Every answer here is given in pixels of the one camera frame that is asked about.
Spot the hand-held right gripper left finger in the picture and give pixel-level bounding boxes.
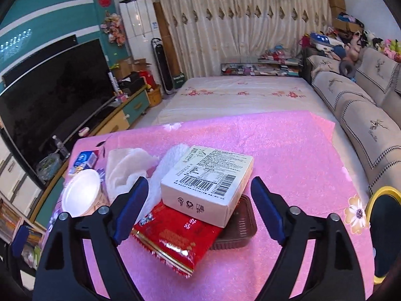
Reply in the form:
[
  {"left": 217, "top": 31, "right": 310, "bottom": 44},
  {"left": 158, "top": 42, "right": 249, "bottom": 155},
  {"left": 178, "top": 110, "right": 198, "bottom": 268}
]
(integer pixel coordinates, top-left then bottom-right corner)
[{"left": 33, "top": 176, "right": 149, "bottom": 301}]

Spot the red bag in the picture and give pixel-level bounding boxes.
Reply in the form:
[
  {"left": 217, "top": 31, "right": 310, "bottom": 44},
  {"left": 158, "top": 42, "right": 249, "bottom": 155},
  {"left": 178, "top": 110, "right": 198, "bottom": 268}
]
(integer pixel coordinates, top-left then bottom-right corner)
[{"left": 138, "top": 70, "right": 157, "bottom": 90}]

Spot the row of colourful books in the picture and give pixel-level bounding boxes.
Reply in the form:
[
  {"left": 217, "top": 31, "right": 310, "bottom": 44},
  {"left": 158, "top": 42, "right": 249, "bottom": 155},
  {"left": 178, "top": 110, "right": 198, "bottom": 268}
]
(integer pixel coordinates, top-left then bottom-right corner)
[{"left": 0, "top": 201, "right": 44, "bottom": 264}]

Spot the large curved black television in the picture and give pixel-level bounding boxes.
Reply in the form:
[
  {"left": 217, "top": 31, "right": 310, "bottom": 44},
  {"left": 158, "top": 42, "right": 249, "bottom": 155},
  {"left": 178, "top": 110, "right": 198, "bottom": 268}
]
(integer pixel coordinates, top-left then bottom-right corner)
[{"left": 0, "top": 38, "right": 117, "bottom": 181}]

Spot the open cardboard box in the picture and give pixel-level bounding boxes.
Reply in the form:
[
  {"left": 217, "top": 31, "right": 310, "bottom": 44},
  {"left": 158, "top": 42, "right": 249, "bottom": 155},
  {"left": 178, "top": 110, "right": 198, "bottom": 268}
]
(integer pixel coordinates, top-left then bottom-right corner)
[{"left": 113, "top": 56, "right": 148, "bottom": 77}]

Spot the grey neck pillow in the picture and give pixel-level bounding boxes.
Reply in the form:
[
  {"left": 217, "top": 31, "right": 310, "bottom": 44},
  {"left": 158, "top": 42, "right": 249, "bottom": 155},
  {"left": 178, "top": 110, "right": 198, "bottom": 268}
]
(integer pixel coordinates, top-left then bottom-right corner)
[{"left": 340, "top": 59, "right": 356, "bottom": 76}]

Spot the red snack packet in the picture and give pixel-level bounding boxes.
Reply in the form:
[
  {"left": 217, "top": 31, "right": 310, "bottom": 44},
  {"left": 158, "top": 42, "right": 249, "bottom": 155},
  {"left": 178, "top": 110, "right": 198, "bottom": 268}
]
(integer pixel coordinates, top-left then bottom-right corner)
[{"left": 131, "top": 201, "right": 224, "bottom": 278}]

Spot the green box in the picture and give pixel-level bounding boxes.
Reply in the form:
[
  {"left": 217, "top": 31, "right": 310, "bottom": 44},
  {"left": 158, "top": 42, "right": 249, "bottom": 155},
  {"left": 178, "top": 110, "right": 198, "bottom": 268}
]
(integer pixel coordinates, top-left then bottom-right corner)
[{"left": 172, "top": 73, "right": 188, "bottom": 90}]

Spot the glass coffee table with books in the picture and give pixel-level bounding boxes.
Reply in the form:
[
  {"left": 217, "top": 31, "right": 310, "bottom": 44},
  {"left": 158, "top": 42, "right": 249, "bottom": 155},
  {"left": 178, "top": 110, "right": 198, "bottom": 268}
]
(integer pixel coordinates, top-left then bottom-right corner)
[{"left": 221, "top": 56, "right": 303, "bottom": 77}]

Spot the pile of plush toys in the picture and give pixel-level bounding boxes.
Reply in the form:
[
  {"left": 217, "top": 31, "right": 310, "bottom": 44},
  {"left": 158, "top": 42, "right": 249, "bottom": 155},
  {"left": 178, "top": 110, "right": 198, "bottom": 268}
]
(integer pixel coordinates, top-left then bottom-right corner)
[{"left": 301, "top": 13, "right": 401, "bottom": 63}]

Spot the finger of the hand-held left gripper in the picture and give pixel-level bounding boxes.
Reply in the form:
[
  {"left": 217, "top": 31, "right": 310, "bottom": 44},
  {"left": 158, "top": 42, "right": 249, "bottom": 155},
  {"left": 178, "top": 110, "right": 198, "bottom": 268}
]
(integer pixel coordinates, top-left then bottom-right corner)
[{"left": 11, "top": 225, "right": 35, "bottom": 270}]

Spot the wicker basket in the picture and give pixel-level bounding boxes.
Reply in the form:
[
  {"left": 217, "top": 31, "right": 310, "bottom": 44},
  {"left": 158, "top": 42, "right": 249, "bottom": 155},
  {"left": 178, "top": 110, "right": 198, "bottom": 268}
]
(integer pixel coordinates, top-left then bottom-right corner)
[{"left": 146, "top": 85, "right": 162, "bottom": 107}]

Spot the blue tissue packet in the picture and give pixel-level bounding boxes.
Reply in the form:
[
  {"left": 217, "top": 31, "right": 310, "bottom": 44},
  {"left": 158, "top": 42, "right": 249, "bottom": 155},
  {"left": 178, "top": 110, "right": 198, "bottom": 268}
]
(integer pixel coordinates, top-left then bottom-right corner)
[{"left": 68, "top": 150, "right": 98, "bottom": 176}]

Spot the dark bin with yellow rim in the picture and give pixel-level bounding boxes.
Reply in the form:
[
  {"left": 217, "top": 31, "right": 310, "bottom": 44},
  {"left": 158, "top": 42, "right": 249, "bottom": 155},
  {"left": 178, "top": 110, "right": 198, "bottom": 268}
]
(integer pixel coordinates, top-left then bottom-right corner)
[{"left": 365, "top": 186, "right": 401, "bottom": 286}]

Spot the flat black television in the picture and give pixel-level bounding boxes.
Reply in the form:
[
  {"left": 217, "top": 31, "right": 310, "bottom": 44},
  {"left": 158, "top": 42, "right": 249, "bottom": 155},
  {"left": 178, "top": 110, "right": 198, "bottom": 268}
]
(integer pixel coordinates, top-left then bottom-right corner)
[{"left": 2, "top": 34, "right": 79, "bottom": 88}]

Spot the round white yogurt cup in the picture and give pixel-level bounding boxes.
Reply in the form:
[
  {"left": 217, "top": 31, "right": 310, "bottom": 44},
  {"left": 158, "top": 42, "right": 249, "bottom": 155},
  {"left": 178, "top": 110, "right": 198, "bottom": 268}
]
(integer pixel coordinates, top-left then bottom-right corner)
[{"left": 61, "top": 169, "right": 109, "bottom": 217}]

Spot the pink floral tablecloth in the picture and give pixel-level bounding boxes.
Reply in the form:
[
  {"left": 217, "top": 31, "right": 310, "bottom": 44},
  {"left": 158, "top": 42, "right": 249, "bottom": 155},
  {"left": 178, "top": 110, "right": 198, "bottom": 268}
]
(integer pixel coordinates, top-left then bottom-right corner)
[{"left": 47, "top": 110, "right": 376, "bottom": 301}]

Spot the floral bed sheet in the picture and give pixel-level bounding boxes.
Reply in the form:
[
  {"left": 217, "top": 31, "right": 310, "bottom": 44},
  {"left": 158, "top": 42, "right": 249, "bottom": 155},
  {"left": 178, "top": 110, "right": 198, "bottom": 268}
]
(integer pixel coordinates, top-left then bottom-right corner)
[{"left": 155, "top": 76, "right": 370, "bottom": 195}]

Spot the teal and yellow television cabinet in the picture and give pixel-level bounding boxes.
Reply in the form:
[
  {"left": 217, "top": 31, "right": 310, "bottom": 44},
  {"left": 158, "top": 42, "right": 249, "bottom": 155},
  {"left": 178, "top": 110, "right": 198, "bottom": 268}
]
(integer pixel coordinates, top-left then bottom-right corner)
[{"left": 30, "top": 86, "right": 151, "bottom": 226}]

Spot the beige patterned curtain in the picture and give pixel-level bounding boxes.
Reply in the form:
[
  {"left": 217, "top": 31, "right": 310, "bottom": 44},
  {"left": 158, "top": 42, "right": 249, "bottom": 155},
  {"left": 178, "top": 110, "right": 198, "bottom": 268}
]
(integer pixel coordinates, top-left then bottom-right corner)
[{"left": 147, "top": 0, "right": 333, "bottom": 77}]

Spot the clear water bottle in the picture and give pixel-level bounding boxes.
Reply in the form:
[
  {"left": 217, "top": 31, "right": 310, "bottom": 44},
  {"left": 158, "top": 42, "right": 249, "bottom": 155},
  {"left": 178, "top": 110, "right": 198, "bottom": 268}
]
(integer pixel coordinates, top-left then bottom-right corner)
[{"left": 52, "top": 135, "right": 70, "bottom": 160}]

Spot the white cardboard box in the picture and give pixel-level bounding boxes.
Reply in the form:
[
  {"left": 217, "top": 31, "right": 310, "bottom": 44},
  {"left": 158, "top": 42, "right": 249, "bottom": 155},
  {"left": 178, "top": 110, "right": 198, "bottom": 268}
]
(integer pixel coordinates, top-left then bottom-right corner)
[{"left": 160, "top": 145, "right": 254, "bottom": 229}]

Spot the hanging flower decoration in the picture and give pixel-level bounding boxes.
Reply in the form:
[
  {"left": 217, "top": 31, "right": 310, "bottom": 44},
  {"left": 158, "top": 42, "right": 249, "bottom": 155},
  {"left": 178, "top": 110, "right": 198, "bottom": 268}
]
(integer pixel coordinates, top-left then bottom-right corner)
[{"left": 100, "top": 11, "right": 126, "bottom": 47}]

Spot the black tower fan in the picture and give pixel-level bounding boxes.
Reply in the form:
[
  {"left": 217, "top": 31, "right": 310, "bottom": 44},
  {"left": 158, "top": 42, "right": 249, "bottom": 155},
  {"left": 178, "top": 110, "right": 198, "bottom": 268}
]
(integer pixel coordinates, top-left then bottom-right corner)
[{"left": 151, "top": 38, "right": 174, "bottom": 95}]

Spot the white drawer unit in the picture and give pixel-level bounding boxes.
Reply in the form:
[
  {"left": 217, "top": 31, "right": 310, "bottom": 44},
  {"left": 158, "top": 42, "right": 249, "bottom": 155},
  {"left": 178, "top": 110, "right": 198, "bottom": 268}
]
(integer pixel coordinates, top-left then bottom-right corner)
[{"left": 0, "top": 138, "right": 44, "bottom": 217}]

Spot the brown plastic tray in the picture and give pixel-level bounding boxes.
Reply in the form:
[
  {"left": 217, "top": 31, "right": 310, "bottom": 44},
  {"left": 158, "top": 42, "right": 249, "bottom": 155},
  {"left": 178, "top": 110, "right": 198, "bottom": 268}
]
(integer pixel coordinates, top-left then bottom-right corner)
[{"left": 210, "top": 194, "right": 258, "bottom": 251}]

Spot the white tissue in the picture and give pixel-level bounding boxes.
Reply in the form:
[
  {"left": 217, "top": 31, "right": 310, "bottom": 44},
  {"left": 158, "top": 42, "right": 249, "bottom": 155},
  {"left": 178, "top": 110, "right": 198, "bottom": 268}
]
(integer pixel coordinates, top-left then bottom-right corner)
[{"left": 105, "top": 144, "right": 191, "bottom": 214}]

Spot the beige sofa with deer covers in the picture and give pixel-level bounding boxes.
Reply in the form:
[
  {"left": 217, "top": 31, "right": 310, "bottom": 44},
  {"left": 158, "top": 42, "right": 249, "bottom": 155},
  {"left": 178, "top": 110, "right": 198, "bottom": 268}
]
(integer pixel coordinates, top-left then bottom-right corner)
[{"left": 302, "top": 47, "right": 401, "bottom": 201}]

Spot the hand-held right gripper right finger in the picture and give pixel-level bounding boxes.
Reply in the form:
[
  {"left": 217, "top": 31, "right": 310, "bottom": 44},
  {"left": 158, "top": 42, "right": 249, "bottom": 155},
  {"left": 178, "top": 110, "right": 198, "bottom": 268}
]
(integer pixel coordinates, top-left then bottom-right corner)
[{"left": 251, "top": 176, "right": 365, "bottom": 301}]

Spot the glass bowl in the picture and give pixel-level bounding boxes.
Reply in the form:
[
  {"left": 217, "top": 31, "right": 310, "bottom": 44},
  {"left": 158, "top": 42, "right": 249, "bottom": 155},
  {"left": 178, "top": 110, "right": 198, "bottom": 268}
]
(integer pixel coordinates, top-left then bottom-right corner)
[{"left": 35, "top": 154, "right": 62, "bottom": 181}]

